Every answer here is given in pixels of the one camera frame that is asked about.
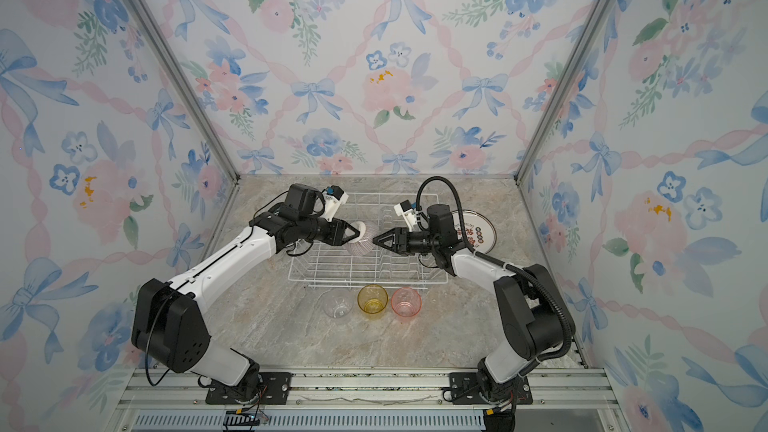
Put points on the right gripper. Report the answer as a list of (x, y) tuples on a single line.
[(403, 239)]

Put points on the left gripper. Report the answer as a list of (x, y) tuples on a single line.
[(338, 232)]

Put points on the yellow glass cup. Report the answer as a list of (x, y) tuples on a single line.
[(372, 299)]

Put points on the pink glass cup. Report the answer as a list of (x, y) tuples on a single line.
[(406, 303)]

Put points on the clear glass cup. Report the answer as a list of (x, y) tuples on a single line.
[(336, 303)]

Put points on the white plate front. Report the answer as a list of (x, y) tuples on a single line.
[(479, 231)]

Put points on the striped ceramic bowl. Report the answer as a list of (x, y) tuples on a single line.
[(363, 243)]

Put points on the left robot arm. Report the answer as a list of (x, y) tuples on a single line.
[(169, 324)]

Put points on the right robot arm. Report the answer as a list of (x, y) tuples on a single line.
[(537, 326)]

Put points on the white wire dish rack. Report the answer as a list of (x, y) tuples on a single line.
[(326, 266)]

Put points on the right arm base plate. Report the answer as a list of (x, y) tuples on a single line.
[(478, 388)]

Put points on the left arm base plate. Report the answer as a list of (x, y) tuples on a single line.
[(264, 388)]

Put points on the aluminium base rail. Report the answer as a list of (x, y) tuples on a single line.
[(374, 399)]

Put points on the left aluminium corner post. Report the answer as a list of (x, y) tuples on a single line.
[(172, 67)]

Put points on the aluminium corner post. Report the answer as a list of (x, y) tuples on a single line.
[(172, 67), (582, 47)]

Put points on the right aluminium corner post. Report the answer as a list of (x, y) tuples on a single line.
[(582, 47)]

